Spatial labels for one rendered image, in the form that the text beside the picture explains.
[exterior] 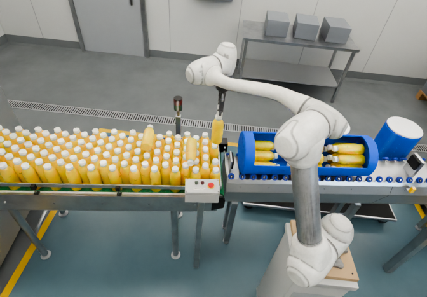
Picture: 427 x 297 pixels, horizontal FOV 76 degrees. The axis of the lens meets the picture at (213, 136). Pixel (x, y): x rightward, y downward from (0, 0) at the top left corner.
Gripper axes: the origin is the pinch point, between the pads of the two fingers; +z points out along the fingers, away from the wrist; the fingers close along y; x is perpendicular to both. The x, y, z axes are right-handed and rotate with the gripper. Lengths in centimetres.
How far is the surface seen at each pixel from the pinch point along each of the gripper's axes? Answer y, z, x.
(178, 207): -23, 65, 23
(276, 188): -12, 55, -44
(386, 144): 36, 54, -148
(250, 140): -1.6, 19.5, -21.0
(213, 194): -33.0, 33.7, 1.8
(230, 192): -13, 59, -13
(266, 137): 15, 32, -37
